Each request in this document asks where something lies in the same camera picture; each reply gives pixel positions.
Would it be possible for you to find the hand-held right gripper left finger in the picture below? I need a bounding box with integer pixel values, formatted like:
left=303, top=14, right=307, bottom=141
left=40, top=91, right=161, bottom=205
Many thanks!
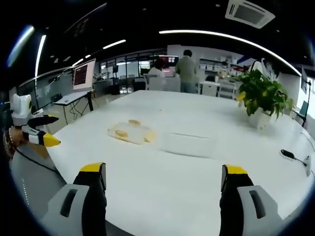
left=41, top=162, right=108, bottom=236

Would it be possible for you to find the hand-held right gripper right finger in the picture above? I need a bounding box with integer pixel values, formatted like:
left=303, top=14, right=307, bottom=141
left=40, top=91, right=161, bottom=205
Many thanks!
left=219, top=164, right=284, bottom=236

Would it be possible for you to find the person's left hand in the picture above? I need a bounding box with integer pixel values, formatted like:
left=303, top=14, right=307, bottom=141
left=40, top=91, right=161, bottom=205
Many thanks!
left=10, top=128, right=27, bottom=152

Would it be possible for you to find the white side desk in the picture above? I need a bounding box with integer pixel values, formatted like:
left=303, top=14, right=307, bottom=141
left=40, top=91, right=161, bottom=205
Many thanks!
left=53, top=89, right=95, bottom=126

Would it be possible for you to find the black oval device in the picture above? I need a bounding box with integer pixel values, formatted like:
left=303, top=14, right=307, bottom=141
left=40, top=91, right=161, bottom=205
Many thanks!
left=280, top=148, right=296, bottom=161

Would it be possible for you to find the large display screen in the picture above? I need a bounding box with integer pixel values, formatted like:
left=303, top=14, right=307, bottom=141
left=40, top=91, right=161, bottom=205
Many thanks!
left=72, top=58, right=96, bottom=90

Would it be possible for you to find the white rectangular box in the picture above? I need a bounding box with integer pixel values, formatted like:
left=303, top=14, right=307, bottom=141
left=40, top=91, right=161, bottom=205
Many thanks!
left=159, top=132, right=216, bottom=158

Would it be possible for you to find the white plant pot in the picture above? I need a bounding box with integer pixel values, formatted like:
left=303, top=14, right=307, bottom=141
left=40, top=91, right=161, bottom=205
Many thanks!
left=248, top=108, right=273, bottom=130

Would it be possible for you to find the clear bag with bread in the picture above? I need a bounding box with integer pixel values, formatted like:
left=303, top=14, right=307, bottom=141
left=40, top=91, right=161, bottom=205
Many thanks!
left=107, top=119, right=156, bottom=146

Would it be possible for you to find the yellow flat piece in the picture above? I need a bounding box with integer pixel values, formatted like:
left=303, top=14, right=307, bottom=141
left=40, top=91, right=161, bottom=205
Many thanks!
left=144, top=131, right=157, bottom=143

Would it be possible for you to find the short ceiling light strip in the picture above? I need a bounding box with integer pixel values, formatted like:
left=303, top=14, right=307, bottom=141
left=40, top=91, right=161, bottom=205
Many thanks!
left=102, top=39, right=126, bottom=50

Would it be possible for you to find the green potted plant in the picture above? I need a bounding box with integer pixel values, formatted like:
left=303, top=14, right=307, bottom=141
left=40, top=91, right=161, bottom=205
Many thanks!
left=233, top=69, right=295, bottom=120

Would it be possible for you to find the white cabinet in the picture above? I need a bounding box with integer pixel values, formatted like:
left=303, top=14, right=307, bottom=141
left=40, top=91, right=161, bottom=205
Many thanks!
left=198, top=80, right=237, bottom=100

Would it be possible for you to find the white office chair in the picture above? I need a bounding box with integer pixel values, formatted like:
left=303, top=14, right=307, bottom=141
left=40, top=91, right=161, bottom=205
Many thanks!
left=143, top=73, right=166, bottom=91

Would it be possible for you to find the black stand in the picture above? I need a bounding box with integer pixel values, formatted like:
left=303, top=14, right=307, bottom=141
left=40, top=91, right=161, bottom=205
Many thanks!
left=300, top=64, right=313, bottom=128

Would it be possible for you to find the white storage shelf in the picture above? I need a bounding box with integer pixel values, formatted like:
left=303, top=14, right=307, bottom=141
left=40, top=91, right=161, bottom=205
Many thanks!
left=198, top=56, right=245, bottom=77

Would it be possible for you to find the long curved ceiling light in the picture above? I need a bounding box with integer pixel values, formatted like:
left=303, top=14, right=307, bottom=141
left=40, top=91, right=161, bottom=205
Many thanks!
left=158, top=29, right=302, bottom=76

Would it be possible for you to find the ceiling air conditioner vent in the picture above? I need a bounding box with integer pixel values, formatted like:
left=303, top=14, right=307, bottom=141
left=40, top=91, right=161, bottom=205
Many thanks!
left=224, top=0, right=276, bottom=30

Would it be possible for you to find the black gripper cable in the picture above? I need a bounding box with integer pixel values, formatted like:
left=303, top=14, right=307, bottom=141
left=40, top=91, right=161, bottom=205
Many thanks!
left=14, top=147, right=67, bottom=184

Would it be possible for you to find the beaded bracelet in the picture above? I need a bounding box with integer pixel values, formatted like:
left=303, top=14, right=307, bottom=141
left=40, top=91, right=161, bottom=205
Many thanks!
left=2, top=126, right=16, bottom=159

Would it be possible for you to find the red wall screen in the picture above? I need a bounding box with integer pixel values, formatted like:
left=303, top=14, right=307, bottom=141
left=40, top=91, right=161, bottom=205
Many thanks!
left=158, top=55, right=180, bottom=65

